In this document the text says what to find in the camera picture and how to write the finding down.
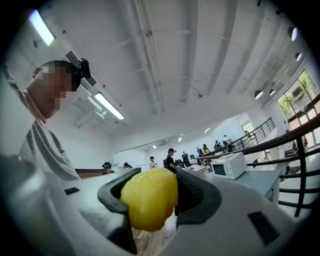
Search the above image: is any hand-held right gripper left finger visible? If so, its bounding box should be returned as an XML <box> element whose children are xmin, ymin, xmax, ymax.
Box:
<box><xmin>97</xmin><ymin>167</ymin><xmax>138</xmax><ymax>255</ymax></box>

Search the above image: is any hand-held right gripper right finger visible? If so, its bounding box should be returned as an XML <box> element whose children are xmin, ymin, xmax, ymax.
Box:
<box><xmin>174</xmin><ymin>167</ymin><xmax>222</xmax><ymax>226</ymax></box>

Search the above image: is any yellow banana-shaped object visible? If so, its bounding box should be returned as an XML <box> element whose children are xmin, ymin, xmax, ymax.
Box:
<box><xmin>119</xmin><ymin>167</ymin><xmax>179</xmax><ymax>232</ymax></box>

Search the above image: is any white microwave oven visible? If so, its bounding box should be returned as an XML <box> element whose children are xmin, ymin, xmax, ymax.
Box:
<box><xmin>210</xmin><ymin>152</ymin><xmax>248</xmax><ymax>180</ymax></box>

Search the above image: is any person's grey shirt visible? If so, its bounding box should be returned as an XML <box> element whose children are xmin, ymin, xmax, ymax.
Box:
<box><xmin>0</xmin><ymin>62</ymin><xmax>81</xmax><ymax>181</ymax></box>

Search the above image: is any black balcony railing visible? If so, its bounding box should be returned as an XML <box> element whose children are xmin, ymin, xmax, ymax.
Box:
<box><xmin>228</xmin><ymin>116</ymin><xmax>276</xmax><ymax>152</ymax></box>

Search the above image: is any long fluorescent ceiling light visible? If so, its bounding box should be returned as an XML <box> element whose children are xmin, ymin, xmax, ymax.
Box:
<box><xmin>94</xmin><ymin>91</ymin><xmax>125</xmax><ymax>121</ymax></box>
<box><xmin>28</xmin><ymin>9</ymin><xmax>56</xmax><ymax>47</ymax></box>

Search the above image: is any dark curved metal railing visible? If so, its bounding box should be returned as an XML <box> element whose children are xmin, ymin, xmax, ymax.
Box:
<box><xmin>194</xmin><ymin>93</ymin><xmax>320</xmax><ymax>218</ymax></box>

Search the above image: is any person's head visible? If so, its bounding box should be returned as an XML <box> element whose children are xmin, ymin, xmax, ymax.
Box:
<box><xmin>24</xmin><ymin>59</ymin><xmax>82</xmax><ymax>120</ymax></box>

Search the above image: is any black head-mounted camera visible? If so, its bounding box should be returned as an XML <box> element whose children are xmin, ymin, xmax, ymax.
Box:
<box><xmin>72</xmin><ymin>57</ymin><xmax>92</xmax><ymax>79</ymax></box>

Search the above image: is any glass entrance window wall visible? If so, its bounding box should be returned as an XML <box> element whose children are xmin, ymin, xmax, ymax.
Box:
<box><xmin>276</xmin><ymin>69</ymin><xmax>320</xmax><ymax>151</ymax></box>

